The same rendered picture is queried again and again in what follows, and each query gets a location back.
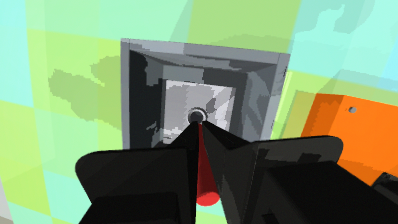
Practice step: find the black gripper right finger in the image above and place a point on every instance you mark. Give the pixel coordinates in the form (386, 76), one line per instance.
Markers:
(239, 166)

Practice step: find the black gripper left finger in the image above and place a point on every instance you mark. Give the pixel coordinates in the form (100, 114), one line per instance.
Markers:
(143, 171)

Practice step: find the red peg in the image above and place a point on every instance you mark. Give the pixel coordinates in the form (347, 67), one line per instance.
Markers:
(207, 193)

